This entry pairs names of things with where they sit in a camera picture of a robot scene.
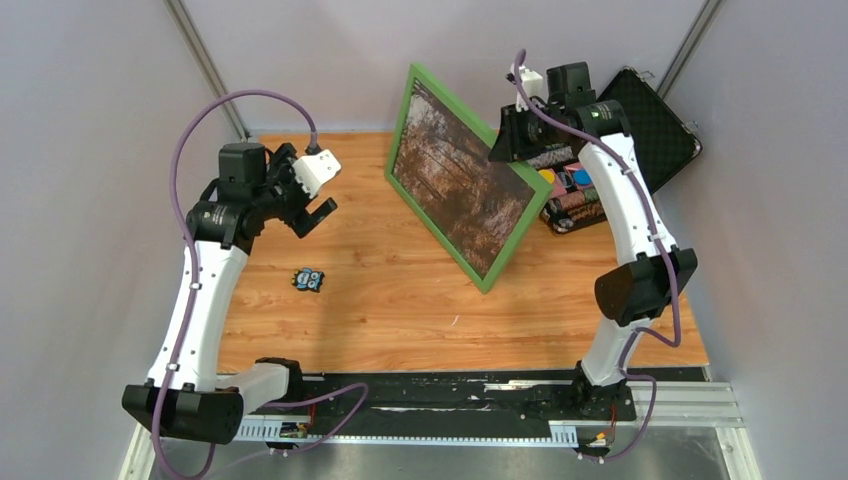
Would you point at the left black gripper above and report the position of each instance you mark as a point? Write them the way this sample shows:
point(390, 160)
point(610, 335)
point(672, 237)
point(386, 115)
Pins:
point(280, 166)

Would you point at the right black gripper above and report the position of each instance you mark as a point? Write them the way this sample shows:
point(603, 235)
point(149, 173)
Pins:
point(510, 146)

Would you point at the wooden picture frame green trim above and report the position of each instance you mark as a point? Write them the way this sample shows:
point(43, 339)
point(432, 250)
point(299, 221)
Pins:
point(470, 179)

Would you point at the forest photo print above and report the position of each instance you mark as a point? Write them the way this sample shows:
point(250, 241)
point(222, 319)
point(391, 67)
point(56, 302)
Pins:
point(464, 182)

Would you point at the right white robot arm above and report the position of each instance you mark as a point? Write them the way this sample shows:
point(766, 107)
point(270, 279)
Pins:
point(641, 295)

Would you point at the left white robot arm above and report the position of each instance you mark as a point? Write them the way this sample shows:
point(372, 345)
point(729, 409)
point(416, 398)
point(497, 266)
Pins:
point(182, 396)

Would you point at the yellow dealer button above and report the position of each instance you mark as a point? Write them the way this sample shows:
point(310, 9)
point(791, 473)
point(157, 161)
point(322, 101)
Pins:
point(549, 176)

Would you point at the blue yellow chip row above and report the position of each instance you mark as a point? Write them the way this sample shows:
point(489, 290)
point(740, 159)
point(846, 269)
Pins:
point(552, 158)

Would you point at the small blue owl toy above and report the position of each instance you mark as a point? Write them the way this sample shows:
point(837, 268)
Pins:
point(308, 280)

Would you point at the clear dealer button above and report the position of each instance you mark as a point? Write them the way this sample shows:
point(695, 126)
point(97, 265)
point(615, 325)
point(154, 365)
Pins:
point(566, 180)

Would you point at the red playing card deck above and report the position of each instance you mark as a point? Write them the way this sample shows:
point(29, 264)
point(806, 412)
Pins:
point(558, 190)

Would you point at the blue dealer button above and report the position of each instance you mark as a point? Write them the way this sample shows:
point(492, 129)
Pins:
point(581, 178)

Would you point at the red poker chip row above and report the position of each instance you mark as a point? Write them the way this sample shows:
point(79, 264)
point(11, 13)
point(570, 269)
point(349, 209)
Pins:
point(568, 202)

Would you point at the green poker chip row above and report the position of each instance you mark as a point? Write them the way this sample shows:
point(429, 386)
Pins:
point(591, 195)

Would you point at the orange black chip row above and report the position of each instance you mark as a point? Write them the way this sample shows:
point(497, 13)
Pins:
point(585, 215)

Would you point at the black poker chip case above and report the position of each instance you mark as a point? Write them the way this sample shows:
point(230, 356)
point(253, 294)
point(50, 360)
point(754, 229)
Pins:
point(663, 143)

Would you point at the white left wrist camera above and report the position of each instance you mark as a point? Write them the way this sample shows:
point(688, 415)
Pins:
point(314, 171)

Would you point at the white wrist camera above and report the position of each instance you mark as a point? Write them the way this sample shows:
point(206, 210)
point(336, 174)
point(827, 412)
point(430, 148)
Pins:
point(533, 85)
point(314, 171)

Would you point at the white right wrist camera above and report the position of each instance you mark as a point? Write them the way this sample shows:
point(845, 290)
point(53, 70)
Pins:
point(533, 85)

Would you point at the black mounting base rail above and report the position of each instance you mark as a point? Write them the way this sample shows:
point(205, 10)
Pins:
point(521, 408)

